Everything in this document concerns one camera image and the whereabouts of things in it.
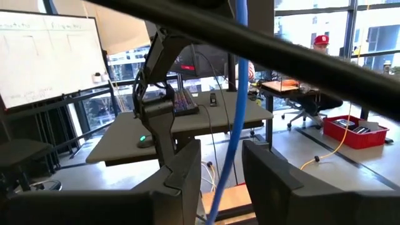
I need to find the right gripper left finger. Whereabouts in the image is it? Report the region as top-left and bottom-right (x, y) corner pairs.
(0, 139), (203, 225)

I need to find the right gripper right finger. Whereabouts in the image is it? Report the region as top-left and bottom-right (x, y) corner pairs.
(242, 139), (400, 225)

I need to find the blue cable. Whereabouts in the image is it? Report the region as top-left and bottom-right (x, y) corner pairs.
(204, 0), (250, 225)

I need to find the black computer mouse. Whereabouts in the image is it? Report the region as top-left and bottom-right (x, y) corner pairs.
(136, 134), (156, 149)

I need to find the office chair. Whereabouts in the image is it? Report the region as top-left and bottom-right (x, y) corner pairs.
(281, 98), (328, 129)

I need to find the black keyboard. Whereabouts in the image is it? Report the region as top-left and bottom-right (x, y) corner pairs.
(172, 88), (200, 118)

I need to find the grey desk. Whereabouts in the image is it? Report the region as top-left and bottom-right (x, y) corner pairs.
(86, 89), (275, 166)

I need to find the small red plastic bin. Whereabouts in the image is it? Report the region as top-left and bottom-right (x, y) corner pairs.
(322, 114), (390, 150)

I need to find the wooden desk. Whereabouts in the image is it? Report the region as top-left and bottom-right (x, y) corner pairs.
(259, 79), (319, 96)

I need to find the black desk monitor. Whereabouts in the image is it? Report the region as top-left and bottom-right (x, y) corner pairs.
(168, 43), (231, 78)

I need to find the person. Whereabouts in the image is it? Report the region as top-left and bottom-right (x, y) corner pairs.
(271, 34), (344, 124)

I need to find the whiteboard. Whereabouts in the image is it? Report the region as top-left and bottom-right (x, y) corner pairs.
(0, 9), (110, 111)

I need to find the yellow cable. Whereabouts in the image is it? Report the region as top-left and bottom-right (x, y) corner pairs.
(299, 102), (354, 171)

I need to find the black aluminium frame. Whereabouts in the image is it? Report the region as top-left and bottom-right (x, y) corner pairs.
(83, 0), (400, 123)

